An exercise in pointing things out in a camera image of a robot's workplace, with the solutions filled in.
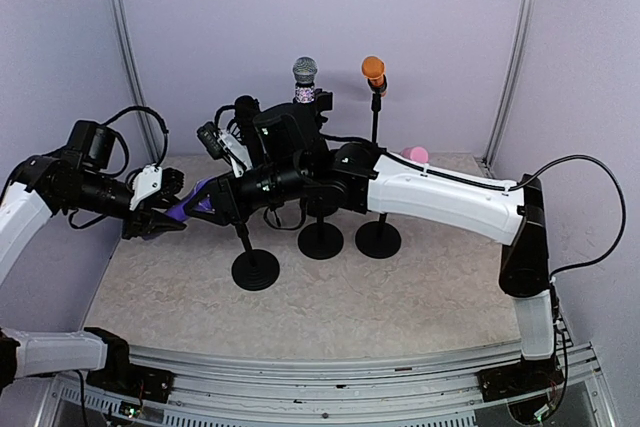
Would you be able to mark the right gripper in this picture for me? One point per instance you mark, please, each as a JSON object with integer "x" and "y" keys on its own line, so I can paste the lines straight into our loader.
{"x": 226, "y": 199}

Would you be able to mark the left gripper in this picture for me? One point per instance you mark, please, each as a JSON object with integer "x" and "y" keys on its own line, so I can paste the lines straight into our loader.
{"x": 145, "y": 220}

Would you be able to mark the purple microphone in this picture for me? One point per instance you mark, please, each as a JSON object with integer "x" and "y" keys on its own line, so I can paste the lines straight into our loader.
{"x": 196, "y": 201}

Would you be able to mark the black stand of purple microphone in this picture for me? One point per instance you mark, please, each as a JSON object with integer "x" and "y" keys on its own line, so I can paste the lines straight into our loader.
{"x": 254, "y": 269}

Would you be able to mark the black stand of teal microphone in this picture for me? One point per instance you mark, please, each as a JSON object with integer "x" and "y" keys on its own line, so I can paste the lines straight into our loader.
{"x": 320, "y": 240}

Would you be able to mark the black stand of pink microphone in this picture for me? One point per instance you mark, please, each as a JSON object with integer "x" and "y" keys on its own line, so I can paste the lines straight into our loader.
{"x": 378, "y": 239}

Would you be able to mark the pink microphone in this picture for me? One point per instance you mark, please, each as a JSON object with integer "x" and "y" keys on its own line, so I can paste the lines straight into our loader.
{"x": 416, "y": 154}

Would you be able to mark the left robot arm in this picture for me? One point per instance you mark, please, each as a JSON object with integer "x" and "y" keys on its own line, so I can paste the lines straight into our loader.
{"x": 61, "y": 213}

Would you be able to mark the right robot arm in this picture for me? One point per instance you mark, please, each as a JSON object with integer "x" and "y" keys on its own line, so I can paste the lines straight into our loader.
{"x": 289, "y": 158}

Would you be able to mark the black stand of rhinestone microphone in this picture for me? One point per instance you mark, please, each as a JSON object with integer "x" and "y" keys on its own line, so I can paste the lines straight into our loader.
{"x": 323, "y": 103}

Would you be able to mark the rhinestone silver microphone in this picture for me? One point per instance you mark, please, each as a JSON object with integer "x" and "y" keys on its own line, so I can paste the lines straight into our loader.
{"x": 304, "y": 71}

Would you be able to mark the black stand of orange microphone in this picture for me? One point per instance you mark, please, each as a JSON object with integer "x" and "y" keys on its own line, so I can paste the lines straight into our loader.
{"x": 376, "y": 106}

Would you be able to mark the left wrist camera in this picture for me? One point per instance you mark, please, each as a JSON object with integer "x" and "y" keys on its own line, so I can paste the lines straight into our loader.
{"x": 145, "y": 184}

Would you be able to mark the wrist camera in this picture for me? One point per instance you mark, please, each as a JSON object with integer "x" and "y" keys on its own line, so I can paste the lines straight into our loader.
{"x": 221, "y": 145}
{"x": 145, "y": 184}

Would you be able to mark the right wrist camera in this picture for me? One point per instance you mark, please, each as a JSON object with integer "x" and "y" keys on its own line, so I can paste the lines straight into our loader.
{"x": 221, "y": 145}

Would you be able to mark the front aluminium rail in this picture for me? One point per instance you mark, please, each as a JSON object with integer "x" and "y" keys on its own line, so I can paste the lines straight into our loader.
{"x": 439, "y": 389}

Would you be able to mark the right aluminium frame post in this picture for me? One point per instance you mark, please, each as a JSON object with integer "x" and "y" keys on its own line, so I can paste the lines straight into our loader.
{"x": 506, "y": 99}

